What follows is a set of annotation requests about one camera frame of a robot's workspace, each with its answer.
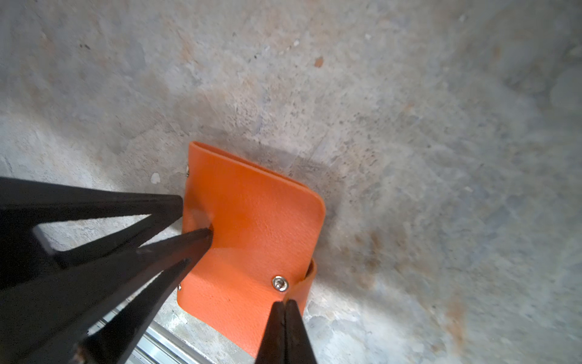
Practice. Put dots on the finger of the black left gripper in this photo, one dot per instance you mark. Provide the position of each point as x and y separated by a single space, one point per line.
25 205
96 312

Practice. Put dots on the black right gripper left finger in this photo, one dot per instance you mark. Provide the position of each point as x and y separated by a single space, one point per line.
273 346

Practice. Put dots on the orange card holder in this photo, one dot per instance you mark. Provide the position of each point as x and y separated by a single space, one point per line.
265 229

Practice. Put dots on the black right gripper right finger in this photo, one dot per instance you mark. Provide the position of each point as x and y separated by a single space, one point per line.
298 349

